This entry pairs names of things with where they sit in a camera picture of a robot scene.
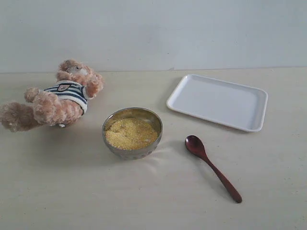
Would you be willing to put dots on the brown teddy bear striped sweater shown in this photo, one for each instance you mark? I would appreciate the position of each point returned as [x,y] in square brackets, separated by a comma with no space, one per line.
[61,105]

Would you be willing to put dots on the yellow millet grains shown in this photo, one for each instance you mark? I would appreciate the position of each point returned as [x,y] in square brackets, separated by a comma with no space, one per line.
[131,134]

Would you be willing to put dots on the steel bowl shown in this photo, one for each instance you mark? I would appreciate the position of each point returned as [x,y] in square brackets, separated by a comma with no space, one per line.
[134,112]

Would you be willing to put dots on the dark red wooden spoon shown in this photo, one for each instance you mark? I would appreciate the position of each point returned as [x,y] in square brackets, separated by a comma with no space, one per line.
[196,147]

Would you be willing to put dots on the white rectangular plastic tray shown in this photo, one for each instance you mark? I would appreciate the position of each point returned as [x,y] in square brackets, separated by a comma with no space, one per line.
[226,103]

